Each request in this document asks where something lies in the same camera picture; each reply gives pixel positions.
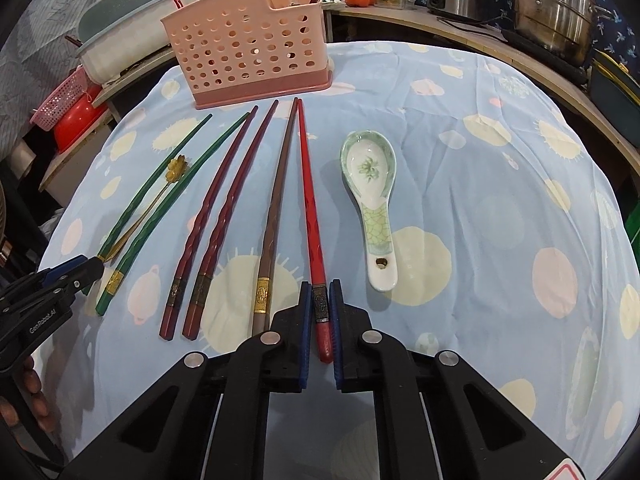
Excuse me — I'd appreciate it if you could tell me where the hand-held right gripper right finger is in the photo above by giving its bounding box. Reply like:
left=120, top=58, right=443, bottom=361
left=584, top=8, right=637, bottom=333
left=330, top=280, right=576, bottom=480

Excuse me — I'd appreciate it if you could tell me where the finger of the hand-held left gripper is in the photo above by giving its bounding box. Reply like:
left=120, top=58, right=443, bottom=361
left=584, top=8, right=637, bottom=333
left=42, top=255, right=91, bottom=286
left=70, top=257, right=104, bottom=297

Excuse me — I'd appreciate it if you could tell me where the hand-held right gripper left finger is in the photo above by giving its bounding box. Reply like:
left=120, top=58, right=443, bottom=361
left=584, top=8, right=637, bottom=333
left=60, top=280, right=313, bottom=480

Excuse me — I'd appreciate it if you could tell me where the dark red wavy chopstick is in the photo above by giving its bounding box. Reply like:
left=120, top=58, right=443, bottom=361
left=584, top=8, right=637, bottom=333
left=159, top=105, right=259, bottom=339
left=181, top=100, right=279, bottom=341

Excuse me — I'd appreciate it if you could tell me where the bright red chopstick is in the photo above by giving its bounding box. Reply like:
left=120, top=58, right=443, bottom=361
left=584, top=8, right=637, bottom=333
left=297, top=99, right=335, bottom=365

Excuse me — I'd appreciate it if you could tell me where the gold flower spoon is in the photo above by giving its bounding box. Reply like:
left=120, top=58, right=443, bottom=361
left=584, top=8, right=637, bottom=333
left=100, top=155, right=188, bottom=265

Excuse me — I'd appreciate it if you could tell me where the white green ceramic spoon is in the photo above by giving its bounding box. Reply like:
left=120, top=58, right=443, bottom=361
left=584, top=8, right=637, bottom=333
left=340, top=129, right=399, bottom=292

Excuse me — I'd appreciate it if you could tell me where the pink perforated utensil holder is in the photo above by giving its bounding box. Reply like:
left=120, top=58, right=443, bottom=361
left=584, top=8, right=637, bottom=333
left=161, top=0, right=335, bottom=110

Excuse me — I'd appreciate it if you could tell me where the person's left hand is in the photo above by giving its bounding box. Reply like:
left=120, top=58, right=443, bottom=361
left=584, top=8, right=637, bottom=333
left=0, top=355, right=58, bottom=433

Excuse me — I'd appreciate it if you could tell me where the red plastic basin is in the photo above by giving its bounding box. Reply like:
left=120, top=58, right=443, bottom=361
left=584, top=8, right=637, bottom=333
left=52, top=95, right=108, bottom=153

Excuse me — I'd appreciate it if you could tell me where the pink plastic basket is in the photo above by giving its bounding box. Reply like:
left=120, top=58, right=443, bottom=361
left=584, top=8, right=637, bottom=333
left=30, top=67, right=93, bottom=128

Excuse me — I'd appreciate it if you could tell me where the grey checked cloth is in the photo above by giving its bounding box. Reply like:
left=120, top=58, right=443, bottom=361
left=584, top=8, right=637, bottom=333
left=0, top=0, right=101, bottom=136

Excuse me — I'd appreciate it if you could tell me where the white dish box green lid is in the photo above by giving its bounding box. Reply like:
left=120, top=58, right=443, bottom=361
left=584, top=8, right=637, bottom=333
left=77, top=0, right=198, bottom=83

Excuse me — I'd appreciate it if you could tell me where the wooden curved counter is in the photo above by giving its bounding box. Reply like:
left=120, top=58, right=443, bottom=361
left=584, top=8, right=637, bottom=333
left=320, top=2, right=640, bottom=191

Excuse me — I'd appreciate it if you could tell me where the black induction cooker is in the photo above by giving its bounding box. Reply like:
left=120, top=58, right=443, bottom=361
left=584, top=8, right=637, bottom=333
left=500, top=27, right=591, bottom=86

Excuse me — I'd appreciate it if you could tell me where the green yellow pot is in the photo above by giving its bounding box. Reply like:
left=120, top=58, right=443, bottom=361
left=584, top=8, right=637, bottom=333
left=587, top=50, right=640, bottom=121

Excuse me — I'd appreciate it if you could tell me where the steel steamer pot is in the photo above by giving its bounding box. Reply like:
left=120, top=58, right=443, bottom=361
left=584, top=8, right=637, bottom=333
left=505, top=0, right=613, bottom=63

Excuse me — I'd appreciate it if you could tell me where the blue floral cloth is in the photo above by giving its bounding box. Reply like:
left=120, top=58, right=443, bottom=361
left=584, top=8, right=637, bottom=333
left=395, top=0, right=640, bottom=61

